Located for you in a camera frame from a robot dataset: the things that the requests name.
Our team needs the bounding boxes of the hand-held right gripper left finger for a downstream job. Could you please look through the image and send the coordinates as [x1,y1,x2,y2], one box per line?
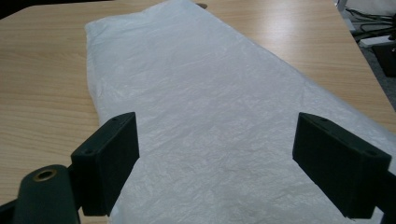
[70,111,140,217]

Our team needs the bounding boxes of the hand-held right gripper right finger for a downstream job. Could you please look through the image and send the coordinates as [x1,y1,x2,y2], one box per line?
[292,112,392,219]

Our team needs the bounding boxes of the white plastic trash bag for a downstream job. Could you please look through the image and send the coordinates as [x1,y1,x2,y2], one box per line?
[84,0,396,224]

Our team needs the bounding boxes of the black stand base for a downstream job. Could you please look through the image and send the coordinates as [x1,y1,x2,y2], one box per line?
[372,40,396,78]

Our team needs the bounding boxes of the white power strip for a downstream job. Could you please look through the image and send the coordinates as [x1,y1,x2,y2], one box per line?
[358,35,396,49]

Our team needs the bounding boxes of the tangle of black cables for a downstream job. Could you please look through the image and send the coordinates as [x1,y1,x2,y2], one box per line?
[345,7,396,42]

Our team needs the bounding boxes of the white desk frame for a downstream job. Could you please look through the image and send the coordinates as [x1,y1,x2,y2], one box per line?
[335,0,357,33]

